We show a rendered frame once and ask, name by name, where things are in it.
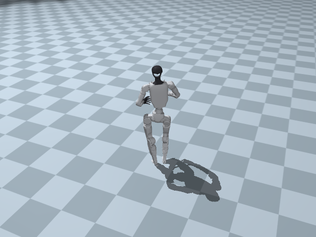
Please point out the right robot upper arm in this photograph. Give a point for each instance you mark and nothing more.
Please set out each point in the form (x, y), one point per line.
(173, 88)

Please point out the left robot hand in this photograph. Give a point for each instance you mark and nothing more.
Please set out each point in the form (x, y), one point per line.
(146, 99)

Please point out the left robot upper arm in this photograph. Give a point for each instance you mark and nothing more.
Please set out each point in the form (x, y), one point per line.
(142, 94)

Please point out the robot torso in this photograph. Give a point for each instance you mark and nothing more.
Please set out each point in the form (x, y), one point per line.
(159, 98)

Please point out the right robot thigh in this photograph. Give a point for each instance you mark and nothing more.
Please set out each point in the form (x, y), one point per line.
(166, 126)

